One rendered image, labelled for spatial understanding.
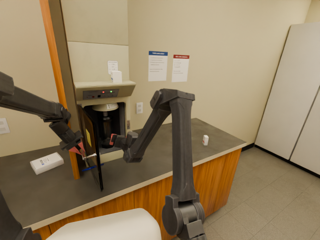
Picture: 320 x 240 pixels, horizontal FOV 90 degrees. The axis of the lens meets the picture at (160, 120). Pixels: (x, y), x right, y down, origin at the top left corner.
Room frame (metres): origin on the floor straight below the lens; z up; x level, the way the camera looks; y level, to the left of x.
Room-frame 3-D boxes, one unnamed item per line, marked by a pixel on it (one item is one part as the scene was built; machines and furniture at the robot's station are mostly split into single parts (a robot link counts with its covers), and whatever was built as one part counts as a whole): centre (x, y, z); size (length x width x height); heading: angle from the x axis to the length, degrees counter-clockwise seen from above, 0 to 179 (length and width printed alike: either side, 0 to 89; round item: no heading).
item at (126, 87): (0.91, 0.31, 1.46); 0.32 x 0.12 x 0.10; 122
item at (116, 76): (0.94, 0.26, 1.54); 0.05 x 0.05 x 0.06; 28
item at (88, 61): (1.06, 0.41, 1.33); 0.32 x 0.25 x 0.77; 122
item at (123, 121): (1.06, 0.41, 1.19); 0.26 x 0.24 x 0.35; 122
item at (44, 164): (0.88, 0.74, 0.96); 0.16 x 0.12 x 0.04; 140
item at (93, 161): (0.74, 0.37, 1.19); 0.30 x 0.01 x 0.40; 37
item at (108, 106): (1.05, 0.38, 1.34); 0.18 x 0.18 x 0.05
